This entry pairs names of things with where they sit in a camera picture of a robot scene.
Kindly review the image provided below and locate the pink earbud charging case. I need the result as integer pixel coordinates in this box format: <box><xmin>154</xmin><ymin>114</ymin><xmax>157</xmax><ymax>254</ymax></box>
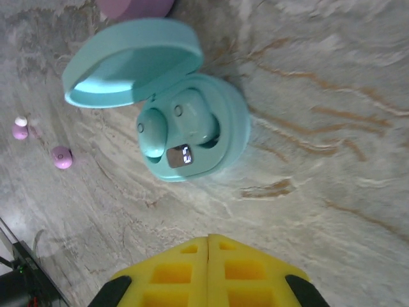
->
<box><xmin>95</xmin><ymin>0</ymin><xmax>175</xmax><ymax>22</ymax></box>

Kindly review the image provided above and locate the teal wireless earbud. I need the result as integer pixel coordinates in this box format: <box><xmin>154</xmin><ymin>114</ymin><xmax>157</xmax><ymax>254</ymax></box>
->
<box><xmin>171</xmin><ymin>89</ymin><xmax>221</xmax><ymax>146</ymax></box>
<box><xmin>136</xmin><ymin>108</ymin><xmax>169</xmax><ymax>159</ymax></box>

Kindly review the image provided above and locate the pink wireless earbud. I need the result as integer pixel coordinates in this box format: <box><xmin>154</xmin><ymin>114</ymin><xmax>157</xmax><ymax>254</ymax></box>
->
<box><xmin>12</xmin><ymin>116</ymin><xmax>30</xmax><ymax>141</ymax></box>
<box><xmin>50</xmin><ymin>145</ymin><xmax>73</xmax><ymax>169</ymax></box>

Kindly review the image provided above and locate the teal earbud charging case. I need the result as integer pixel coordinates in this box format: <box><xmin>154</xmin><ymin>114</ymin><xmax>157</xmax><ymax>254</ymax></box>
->
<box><xmin>62</xmin><ymin>17</ymin><xmax>252</xmax><ymax>183</ymax></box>

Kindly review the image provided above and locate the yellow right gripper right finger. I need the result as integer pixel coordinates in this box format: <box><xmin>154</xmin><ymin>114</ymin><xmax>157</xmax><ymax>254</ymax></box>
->
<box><xmin>207</xmin><ymin>233</ymin><xmax>330</xmax><ymax>307</ymax></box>

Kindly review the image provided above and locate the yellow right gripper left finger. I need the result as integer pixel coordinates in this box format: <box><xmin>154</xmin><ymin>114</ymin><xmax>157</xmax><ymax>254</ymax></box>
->
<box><xmin>95</xmin><ymin>236</ymin><xmax>209</xmax><ymax>307</ymax></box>

